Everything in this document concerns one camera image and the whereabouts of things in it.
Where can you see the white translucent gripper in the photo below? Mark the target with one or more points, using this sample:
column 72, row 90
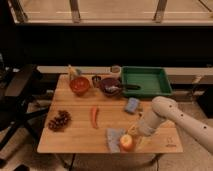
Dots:
column 140, row 134

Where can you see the red yellow apple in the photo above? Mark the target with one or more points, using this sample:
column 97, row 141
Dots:
column 126, row 142

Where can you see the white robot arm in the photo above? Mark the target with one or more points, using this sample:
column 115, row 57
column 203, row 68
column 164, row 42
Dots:
column 163, row 109

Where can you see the small metal cup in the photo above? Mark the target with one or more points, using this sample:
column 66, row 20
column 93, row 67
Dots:
column 95, row 80

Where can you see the grey blue folded cloth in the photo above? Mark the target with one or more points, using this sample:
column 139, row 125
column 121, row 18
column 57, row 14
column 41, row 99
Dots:
column 113, row 139

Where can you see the blue sponge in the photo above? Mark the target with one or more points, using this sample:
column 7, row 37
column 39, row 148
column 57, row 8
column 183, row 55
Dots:
column 132, row 105

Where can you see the orange carrot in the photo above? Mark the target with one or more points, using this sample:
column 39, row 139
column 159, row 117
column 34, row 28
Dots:
column 94, row 113

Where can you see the green plastic tray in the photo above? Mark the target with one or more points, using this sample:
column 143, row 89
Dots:
column 153, row 81

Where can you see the purple bowl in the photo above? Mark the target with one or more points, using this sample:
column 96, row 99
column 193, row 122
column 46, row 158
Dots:
column 109, row 81

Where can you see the wooden folding table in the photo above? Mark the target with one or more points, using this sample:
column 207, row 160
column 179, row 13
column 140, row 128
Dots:
column 80, row 136

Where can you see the red bowl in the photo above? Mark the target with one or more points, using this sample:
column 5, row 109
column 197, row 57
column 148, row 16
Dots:
column 79, row 85

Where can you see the brown grape bunch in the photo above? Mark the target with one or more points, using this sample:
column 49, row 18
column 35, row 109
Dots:
column 60, row 122

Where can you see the yellow bottle toy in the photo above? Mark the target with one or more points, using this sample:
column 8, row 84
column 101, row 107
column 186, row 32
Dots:
column 73, row 73

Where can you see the black office chair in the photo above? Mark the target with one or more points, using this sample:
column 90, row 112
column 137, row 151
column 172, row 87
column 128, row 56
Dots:
column 16, row 92

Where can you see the black handled utensil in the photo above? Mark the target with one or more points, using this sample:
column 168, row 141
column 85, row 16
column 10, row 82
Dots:
column 128, row 87

